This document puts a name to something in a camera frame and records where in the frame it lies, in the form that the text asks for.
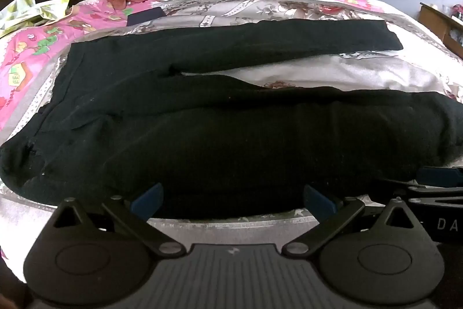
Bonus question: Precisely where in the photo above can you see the black pants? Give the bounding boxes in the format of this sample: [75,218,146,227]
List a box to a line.
[0,19,463,221]

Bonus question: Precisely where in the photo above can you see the dark phone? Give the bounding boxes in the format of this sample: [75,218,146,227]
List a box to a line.
[126,7,167,26]

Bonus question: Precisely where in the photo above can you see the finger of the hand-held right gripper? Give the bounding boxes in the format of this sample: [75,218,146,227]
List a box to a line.
[376,179,463,197]
[416,166,463,187]

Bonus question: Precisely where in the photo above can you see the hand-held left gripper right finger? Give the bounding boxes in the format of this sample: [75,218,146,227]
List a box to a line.
[282,185,415,257]

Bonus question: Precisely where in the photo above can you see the beige floral bedspread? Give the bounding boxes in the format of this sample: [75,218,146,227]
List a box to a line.
[0,0,463,281]

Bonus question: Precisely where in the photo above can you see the green yellow patterned bag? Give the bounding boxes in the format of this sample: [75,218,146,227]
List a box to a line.
[0,0,71,38]

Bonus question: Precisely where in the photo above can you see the wooden desk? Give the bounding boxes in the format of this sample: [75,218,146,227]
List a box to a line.
[419,2,463,60]

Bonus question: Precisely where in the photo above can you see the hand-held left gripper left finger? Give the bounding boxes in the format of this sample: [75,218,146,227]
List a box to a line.
[54,183,186,257]

